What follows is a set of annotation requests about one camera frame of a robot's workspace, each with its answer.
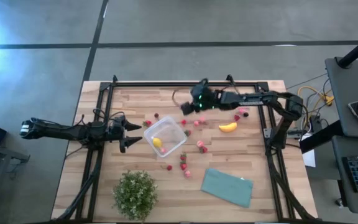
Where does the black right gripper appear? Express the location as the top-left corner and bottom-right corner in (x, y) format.
(180, 78), (221, 116)

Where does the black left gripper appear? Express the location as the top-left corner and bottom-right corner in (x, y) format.
(106, 114), (144, 154)

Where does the clear plastic tupperware container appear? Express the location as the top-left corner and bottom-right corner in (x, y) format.
(143, 115), (188, 158)

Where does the yellow toy banana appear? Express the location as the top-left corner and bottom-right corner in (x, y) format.
(218, 122), (239, 133)

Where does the green potted plant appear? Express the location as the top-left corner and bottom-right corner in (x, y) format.
(112, 170), (158, 222)

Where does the teal folded cloth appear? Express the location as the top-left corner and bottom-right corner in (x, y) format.
(200, 167), (254, 208)

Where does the dark metal stand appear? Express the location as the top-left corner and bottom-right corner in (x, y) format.
(0, 139), (30, 224)

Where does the white paper sheet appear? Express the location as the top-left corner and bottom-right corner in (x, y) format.
(300, 133), (316, 168)

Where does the black stand base bar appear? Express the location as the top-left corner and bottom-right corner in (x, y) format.
(299, 119), (346, 154)

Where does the grey desk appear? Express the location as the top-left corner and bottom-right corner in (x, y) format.
(324, 57), (358, 216)

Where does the black pole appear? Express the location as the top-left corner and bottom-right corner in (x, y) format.
(336, 29), (358, 69)

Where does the black looped gripper cable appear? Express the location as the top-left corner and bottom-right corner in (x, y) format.
(172, 88), (195, 108)

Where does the black aluminium table frame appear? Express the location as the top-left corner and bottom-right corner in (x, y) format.
(52, 74), (320, 223)

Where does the yellow cable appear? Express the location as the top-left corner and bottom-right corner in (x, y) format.
(296, 86), (335, 125)

